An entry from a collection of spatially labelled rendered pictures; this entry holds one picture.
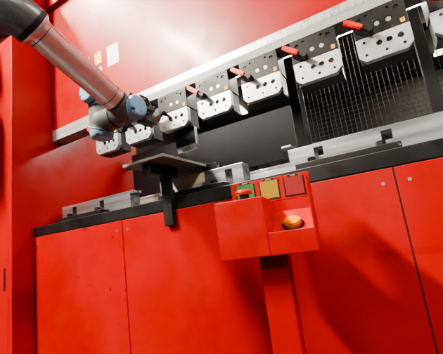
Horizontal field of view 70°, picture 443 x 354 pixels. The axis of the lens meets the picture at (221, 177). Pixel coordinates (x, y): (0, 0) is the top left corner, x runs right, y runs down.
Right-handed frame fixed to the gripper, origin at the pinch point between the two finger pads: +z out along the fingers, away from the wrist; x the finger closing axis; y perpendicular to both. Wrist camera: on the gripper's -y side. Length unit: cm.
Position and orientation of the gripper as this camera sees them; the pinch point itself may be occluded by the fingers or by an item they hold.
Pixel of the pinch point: (154, 121)
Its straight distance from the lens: 138.4
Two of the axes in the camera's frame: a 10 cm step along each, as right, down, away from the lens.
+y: 7.4, -5.8, -3.5
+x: -4.6, -8.1, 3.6
